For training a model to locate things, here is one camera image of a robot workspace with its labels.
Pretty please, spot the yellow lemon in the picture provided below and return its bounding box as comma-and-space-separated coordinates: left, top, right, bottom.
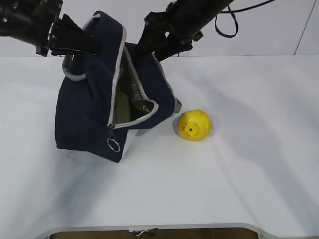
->
177, 109, 212, 141

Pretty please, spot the green lidded glass container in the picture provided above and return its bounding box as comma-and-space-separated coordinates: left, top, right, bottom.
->
115, 83, 140, 124

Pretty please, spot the navy blue lunch bag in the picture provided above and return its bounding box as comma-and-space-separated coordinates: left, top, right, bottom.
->
55, 11, 182, 163

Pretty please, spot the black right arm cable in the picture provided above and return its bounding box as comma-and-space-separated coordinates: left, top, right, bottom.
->
215, 0, 276, 39

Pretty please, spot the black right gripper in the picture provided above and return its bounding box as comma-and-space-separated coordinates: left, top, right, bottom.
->
136, 0, 204, 62

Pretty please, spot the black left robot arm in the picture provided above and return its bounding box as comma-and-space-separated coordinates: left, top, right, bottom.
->
0, 0, 102, 57

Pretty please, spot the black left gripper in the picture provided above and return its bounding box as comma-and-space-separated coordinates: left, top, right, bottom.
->
0, 0, 102, 57

